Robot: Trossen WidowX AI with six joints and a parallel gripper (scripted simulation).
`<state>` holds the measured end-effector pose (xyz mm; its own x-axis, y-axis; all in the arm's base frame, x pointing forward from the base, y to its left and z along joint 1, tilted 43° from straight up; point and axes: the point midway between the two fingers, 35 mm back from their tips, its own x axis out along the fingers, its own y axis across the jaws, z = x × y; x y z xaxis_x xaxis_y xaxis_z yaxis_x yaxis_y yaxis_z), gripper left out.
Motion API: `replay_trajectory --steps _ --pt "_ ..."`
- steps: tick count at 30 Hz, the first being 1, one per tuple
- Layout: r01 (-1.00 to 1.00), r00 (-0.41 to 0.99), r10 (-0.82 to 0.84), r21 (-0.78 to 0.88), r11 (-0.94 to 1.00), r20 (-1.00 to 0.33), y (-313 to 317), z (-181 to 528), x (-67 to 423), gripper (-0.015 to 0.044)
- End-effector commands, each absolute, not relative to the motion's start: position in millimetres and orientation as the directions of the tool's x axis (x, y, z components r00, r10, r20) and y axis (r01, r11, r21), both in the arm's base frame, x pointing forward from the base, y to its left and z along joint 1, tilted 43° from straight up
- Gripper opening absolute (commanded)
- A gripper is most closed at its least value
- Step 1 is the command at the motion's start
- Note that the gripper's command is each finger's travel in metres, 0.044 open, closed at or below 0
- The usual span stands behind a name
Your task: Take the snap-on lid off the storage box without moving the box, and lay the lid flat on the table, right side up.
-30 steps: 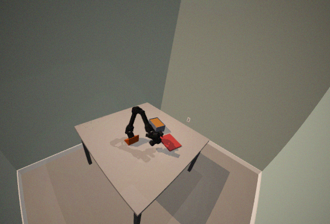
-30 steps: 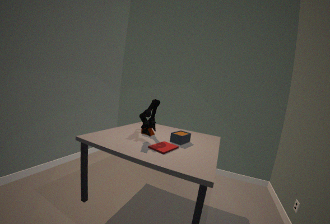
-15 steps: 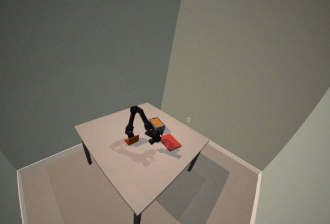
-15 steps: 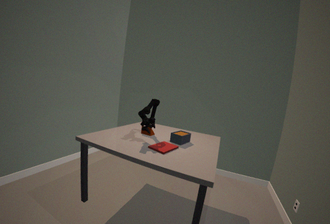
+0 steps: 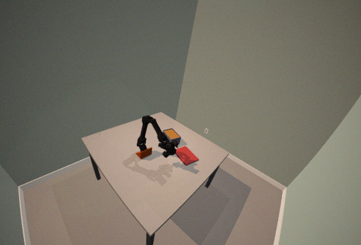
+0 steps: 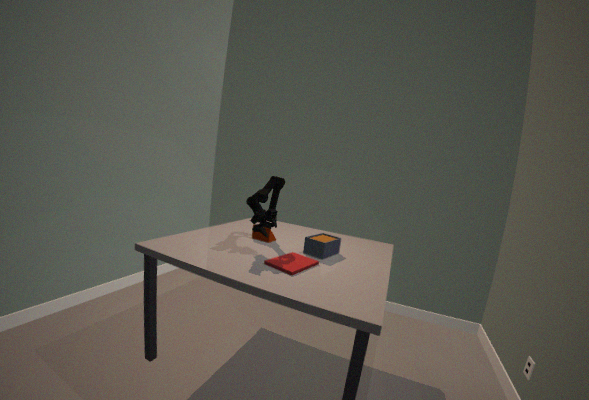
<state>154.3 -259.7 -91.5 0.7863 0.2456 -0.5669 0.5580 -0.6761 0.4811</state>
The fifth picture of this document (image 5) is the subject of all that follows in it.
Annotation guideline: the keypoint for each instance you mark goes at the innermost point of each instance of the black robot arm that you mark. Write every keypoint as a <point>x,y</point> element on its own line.
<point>160,135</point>

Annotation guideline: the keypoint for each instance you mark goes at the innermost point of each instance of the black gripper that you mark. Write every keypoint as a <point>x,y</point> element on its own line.
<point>166,153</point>

